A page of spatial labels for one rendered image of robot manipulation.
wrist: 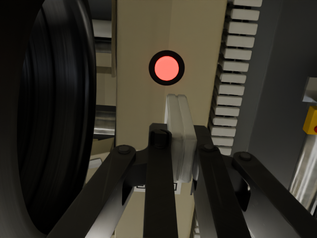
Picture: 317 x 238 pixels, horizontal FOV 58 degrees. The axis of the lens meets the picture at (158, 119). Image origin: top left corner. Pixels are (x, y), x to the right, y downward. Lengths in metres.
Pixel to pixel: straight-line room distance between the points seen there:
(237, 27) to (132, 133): 0.19
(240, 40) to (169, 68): 0.10
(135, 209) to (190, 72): 0.24
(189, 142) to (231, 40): 0.24
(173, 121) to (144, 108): 0.22
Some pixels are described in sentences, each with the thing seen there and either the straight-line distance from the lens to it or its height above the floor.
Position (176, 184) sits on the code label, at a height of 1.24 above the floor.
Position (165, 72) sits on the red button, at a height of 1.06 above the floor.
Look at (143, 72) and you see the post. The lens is 0.37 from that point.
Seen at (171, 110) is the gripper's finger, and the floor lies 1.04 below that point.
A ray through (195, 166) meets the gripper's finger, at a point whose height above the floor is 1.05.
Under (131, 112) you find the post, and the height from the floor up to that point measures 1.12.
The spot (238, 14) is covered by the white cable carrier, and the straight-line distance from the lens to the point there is 0.38.
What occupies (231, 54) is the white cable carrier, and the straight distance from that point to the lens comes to 0.39.
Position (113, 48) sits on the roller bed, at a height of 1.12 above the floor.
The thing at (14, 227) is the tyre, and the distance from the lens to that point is 0.37.
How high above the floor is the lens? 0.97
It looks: 25 degrees up
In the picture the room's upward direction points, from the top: 175 degrees counter-clockwise
